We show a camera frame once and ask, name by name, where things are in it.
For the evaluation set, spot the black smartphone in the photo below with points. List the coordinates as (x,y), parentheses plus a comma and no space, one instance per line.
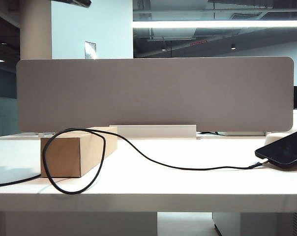
(283,152)

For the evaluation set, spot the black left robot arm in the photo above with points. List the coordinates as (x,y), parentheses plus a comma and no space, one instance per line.
(77,2)

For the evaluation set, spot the grey fabric desk divider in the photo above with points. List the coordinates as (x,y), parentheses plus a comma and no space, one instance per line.
(153,96)

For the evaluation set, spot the brown cardboard box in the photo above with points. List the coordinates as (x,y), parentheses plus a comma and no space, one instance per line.
(65,157)

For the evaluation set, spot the white pulp tray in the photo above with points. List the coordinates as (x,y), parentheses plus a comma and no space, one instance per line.
(276,138)

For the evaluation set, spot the framed wall sign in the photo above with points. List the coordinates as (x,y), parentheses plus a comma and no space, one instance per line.
(90,50)

